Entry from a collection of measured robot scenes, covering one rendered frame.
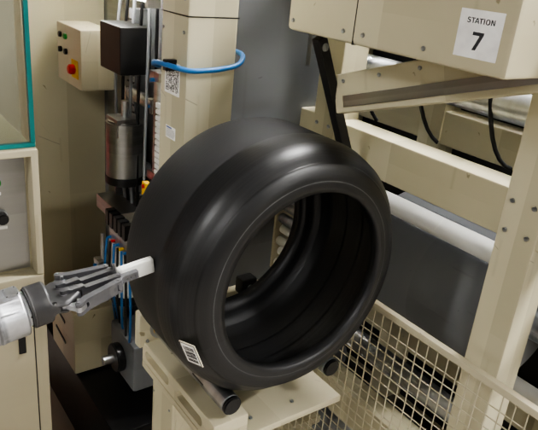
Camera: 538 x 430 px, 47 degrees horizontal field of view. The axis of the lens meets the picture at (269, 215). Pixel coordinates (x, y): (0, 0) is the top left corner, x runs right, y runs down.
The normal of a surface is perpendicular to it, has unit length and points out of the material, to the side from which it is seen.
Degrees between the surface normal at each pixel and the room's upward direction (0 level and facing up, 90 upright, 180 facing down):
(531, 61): 90
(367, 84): 90
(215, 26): 90
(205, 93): 90
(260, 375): 100
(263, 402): 0
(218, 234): 66
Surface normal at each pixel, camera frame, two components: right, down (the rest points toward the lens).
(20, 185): 0.58, 0.36
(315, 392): 0.09, -0.92
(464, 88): -0.81, 0.15
